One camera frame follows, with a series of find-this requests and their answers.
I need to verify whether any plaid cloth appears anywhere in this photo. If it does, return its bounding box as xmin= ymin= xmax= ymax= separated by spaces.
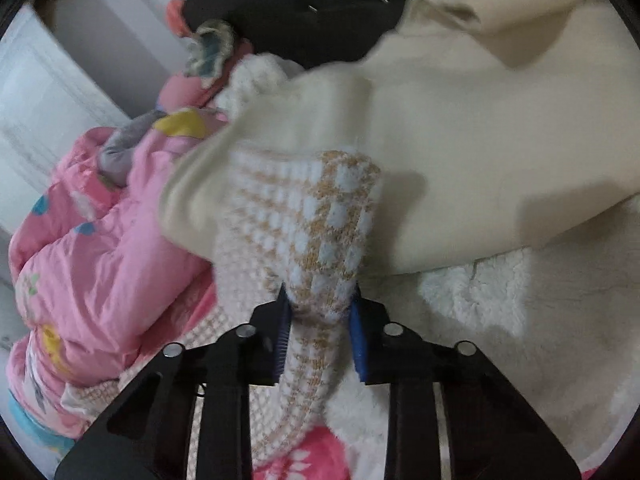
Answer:
xmin=182 ymin=19 xmax=236 ymax=78

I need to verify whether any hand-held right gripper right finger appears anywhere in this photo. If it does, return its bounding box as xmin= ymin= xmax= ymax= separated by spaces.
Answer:
xmin=348 ymin=282 xmax=583 ymax=480

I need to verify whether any tan white checked knit sweater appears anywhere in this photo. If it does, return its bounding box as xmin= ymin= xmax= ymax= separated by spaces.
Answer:
xmin=60 ymin=52 xmax=386 ymax=468

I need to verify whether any white wardrobe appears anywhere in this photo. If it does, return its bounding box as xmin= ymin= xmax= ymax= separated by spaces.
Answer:
xmin=0 ymin=7 xmax=126 ymax=281

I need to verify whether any pink printed quilt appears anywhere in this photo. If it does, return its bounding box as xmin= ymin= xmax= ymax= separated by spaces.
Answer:
xmin=5 ymin=42 xmax=253 ymax=461

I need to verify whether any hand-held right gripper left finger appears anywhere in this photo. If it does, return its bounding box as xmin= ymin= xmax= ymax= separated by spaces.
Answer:
xmin=54 ymin=282 xmax=293 ymax=480

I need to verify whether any pink floral blanket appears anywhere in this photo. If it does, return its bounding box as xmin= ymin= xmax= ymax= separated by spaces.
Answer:
xmin=250 ymin=425 xmax=353 ymax=480

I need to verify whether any white fluffy cloth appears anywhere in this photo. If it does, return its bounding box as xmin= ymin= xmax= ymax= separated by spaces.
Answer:
xmin=325 ymin=232 xmax=633 ymax=480

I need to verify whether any cream garment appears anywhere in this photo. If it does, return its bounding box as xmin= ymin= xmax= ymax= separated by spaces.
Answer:
xmin=159 ymin=0 xmax=640 ymax=278

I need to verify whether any orange cloth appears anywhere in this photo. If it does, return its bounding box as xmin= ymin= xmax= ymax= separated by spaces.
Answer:
xmin=166 ymin=0 xmax=193 ymax=38

